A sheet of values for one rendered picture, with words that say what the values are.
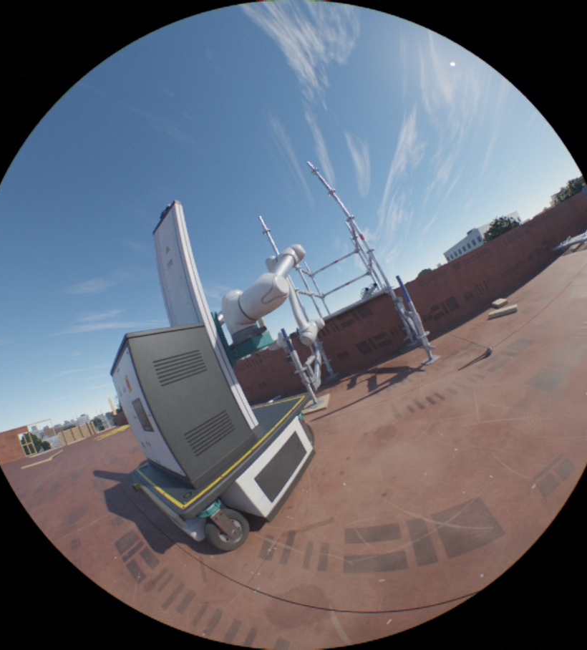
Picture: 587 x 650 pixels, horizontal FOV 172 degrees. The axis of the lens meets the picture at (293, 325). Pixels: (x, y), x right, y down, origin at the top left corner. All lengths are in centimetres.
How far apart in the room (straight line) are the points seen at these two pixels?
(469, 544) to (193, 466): 80
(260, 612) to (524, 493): 73
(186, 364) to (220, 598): 83
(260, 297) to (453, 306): 237
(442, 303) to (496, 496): 231
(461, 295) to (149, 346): 290
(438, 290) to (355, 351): 134
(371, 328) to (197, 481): 231
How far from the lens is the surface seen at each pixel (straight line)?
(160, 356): 68
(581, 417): 94
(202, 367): 74
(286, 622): 69
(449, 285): 272
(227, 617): 78
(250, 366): 317
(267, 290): 83
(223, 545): 83
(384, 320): 249
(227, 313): 98
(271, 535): 86
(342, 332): 252
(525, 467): 78
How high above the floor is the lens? 62
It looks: 5 degrees up
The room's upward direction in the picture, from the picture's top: 24 degrees counter-clockwise
